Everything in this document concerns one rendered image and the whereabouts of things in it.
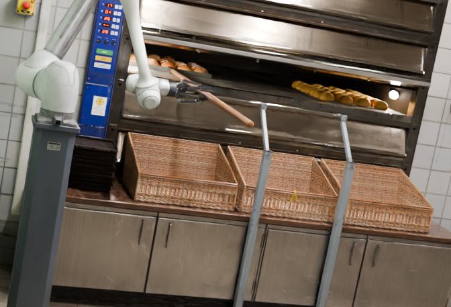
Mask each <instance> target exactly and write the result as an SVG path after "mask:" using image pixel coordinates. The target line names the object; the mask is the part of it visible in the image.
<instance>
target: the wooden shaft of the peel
mask: <svg viewBox="0 0 451 307"><path fill-rule="evenodd" d="M170 72H171V73H172V74H173V75H174V76H176V77H177V78H179V79H180V80H182V78H184V79H186V80H189V81H191V80H190V79H188V78H186V77H185V76H184V75H182V74H180V73H179V72H178V71H176V70H174V69H171V70H170ZM185 83H186V82H185ZM186 84H187V85H189V86H190V87H198V85H194V84H190V83H186ZM195 90H196V91H197V92H199V93H200V94H202V95H203V96H204V97H206V98H208V99H209V100H210V101H212V102H213V103H214V104H216V105H217V106H219V107H220V108H221V109H223V110H224V111H226V112H227V113H229V114H230V115H231V116H233V117H235V119H237V120H239V121H240V122H241V123H243V124H244V125H246V126H247V127H249V128H252V127H253V126H254V123H253V121H251V120H249V119H248V118H247V117H245V116H243V115H242V114H241V113H239V112H237V111H236V110H235V109H233V108H232V107H230V106H229V105H227V104H226V103H224V102H223V101H221V100H220V99H218V98H217V97H215V96H214V95H212V94H210V93H209V92H204V91H200V89H195Z"/></svg>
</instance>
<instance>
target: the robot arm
mask: <svg viewBox="0 0 451 307"><path fill-rule="evenodd" d="M98 2H99V0H74V1H73V2H72V4H71V6H70V7H69V9H68V11H67V12H66V13H65V15H64V17H63V18H62V20H61V22H60V23H59V25H58V26H57V28H56V29H55V31H54V33H53V34H52V36H51V37H50V39H49V41H48V42H47V44H46V45H45V47H44V49H43V50H37V51H35V52H34V53H33V54H32V55H31V56H30V57H29V58H28V59H27V60H26V61H23V62H22V63H21V64H20V65H19V66H18V67H17V68H16V70H15V73H14V79H15V83H16V85H17V86H18V87H19V88H20V89H21V90H22V91H23V92H24V93H25V94H27V95H29V96H31V97H34V98H36V99H39V100H40V101H41V106H40V112H39V113H35V117H36V118H37V119H36V122H37V123H41V124H53V125H58V126H68V127H72V128H77V126H78V124H76V123H75V121H74V111H75V107H76V104H77V98H78V94H79V74H78V71H77V68H76V67H75V66H74V65H73V63H70V62H66V61H63V60H62V59H63V58H64V56H65V54H66V53H67V51H68V49H69V48H70V46H71V45H72V43H73V42H74V40H75V38H76V37H77V35H78V34H79V32H80V30H81V29H82V27H83V26H84V24H85V22H86V21H87V19H88V18H89V16H90V14H91V13H92V11H93V10H94V8H95V6H96V4H97V3H98ZM120 2H121V5H122V7H123V11H124V13H125V16H126V20H127V23H128V29H129V32H130V38H131V41H132V46H133V49H134V54H135V57H136V63H137V67H138V74H133V75H129V76H128V78H127V80H126V90H128V91H129V92H130V93H133V94H136V96H137V98H138V102H139V104H140V105H141V106H142V107H143V108H144V109H154V108H156V107H157V106H158V105H159V103H160V97H166V96H169V97H175V98H177V99H178V103H198V101H199V100H200V101H205V100H206V99H208V98H206V97H201V96H199V97H195V96H193V95H189V94H186V90H189V89H200V91H204V92H210V93H214V91H210V90H207V88H206V87H201V84H200V83H196V82H193V81H189V80H186V79H184V78H182V80H181V82H178V83H175V82H171V81H168V80H167V79H160V78H156V77H153V76H151V74H150V69H149V65H148V59H147V56H146V49H145V45H144V39H143V35H142V29H141V24H140V15H139V0H120ZM185 82H186V83H190V84H194V85H198V87H185V86H184V85H183V83H185ZM183 96H186V97H190V98H193V99H196V100H182V99H180V98H181V97H183Z"/></svg>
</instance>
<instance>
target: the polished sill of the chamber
mask: <svg viewBox="0 0 451 307"><path fill-rule="evenodd" d="M133 74H137V73H129V72H128V75H127V78H128V76H129V75H133ZM153 77H154V76H153ZM156 78H160V79H167V78H163V77H156ZM167 80H168V81H171V82H175V83H178V82H181V81H180V80H176V79H167ZM200 84H201V87H206V88H207V90H210V91H214V93H215V94H220V95H229V96H233V97H242V98H246V99H255V100H260V101H268V102H273V103H281V104H286V105H294V106H299V107H308V108H313V109H321V110H325V111H331V112H339V113H343V114H352V115H357V116H365V117H370V118H378V119H384V120H392V121H396V122H405V123H411V119H412V117H410V116H405V115H401V114H392V113H388V112H380V111H374V110H370V109H362V108H357V107H349V106H344V105H336V104H331V103H323V102H318V101H310V100H305V99H297V98H292V97H284V96H280V95H271V94H266V93H258V92H253V91H245V90H241V89H232V88H227V87H219V86H215V85H206V84H202V83H200Z"/></svg>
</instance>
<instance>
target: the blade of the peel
mask: <svg viewBox="0 0 451 307"><path fill-rule="evenodd" d="M148 65H149V69H154V70H158V71H166V72H167V68H168V67H162V66H157V65H153V64H148ZM129 66H133V67H137V63H136V62H132V61H130V63H129ZM175 70H176V71H178V72H179V73H180V74H184V75H192V76H196V77H205V78H209V79H211V77H212V74H209V73H200V72H195V71H187V70H183V69H175Z"/></svg>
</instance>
